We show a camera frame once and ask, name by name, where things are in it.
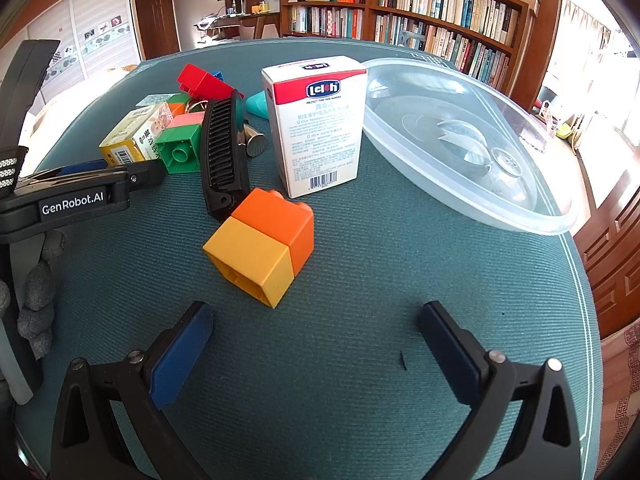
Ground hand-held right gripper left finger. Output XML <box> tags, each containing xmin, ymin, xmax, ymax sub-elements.
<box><xmin>50</xmin><ymin>301</ymin><xmax>215</xmax><ymax>480</ymax></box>

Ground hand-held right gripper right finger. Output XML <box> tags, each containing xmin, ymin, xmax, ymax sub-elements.
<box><xmin>419</xmin><ymin>301</ymin><xmax>583</xmax><ymax>480</ymax></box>

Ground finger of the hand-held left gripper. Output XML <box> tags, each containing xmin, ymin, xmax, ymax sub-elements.
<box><xmin>125</xmin><ymin>161</ymin><xmax>167</xmax><ymax>193</ymax></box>
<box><xmin>55</xmin><ymin>159</ymin><xmax>110</xmax><ymax>177</ymax></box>

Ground yellow green carton box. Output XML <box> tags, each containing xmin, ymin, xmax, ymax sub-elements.
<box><xmin>98</xmin><ymin>101</ymin><xmax>173</xmax><ymax>167</ymax></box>

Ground black comb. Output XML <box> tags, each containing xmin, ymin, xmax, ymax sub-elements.
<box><xmin>200</xmin><ymin>89</ymin><xmax>251</xmax><ymax>223</ymax></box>

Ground red toy block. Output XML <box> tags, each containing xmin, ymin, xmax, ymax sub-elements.
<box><xmin>176</xmin><ymin>63</ymin><xmax>246</xmax><ymax>103</ymax></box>

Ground black and silver bottle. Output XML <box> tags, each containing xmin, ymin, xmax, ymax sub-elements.
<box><xmin>239</xmin><ymin>120</ymin><xmax>267</xmax><ymax>157</ymax></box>

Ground yellow toy block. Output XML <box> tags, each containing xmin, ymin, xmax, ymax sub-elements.
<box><xmin>202</xmin><ymin>216</ymin><xmax>293</xmax><ymax>309</ymax></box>

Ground white box with red label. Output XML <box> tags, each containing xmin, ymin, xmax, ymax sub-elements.
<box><xmin>261</xmin><ymin>55</ymin><xmax>368</xmax><ymax>200</ymax></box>

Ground clear plastic basin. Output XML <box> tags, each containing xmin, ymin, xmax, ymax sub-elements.
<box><xmin>360</xmin><ymin>57</ymin><xmax>580</xmax><ymax>236</ymax></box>

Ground teal cloth desktop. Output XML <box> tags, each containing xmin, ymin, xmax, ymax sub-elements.
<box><xmin>15</xmin><ymin>37</ymin><xmax>603</xmax><ymax>480</ymax></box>

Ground person's left hand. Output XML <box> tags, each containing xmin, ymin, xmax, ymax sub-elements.
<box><xmin>0</xmin><ymin>230</ymin><xmax>66</xmax><ymax>361</ymax></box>

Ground green toy block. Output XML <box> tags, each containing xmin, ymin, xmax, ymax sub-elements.
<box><xmin>154</xmin><ymin>122</ymin><xmax>203</xmax><ymax>176</ymax></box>

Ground white bedding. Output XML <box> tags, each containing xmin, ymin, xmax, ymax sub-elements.
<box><xmin>20</xmin><ymin>64</ymin><xmax>141</xmax><ymax>176</ymax></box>

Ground white sliding wardrobe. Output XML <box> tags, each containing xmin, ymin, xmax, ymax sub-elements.
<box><xmin>0</xmin><ymin>0</ymin><xmax>142</xmax><ymax>106</ymax></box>

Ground teal plastic object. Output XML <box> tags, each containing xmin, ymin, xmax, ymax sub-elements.
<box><xmin>245</xmin><ymin>90</ymin><xmax>271</xmax><ymax>121</ymax></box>

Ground brown wooden door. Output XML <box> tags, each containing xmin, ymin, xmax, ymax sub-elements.
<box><xmin>132</xmin><ymin>0</ymin><xmax>181</xmax><ymax>61</ymax></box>

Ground carved wooden door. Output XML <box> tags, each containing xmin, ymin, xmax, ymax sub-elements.
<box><xmin>574</xmin><ymin>170</ymin><xmax>640</xmax><ymax>341</ymax></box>

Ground large wooden bookshelf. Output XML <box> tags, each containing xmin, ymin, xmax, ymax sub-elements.
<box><xmin>279</xmin><ymin>0</ymin><xmax>541</xmax><ymax>111</ymax></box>

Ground rows of books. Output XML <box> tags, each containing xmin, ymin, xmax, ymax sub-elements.
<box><xmin>289</xmin><ymin>0</ymin><xmax>523</xmax><ymax>91</ymax></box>

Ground striped wrist strap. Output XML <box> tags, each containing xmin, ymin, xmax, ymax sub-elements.
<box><xmin>0</xmin><ymin>146</ymin><xmax>29</xmax><ymax>200</ymax></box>

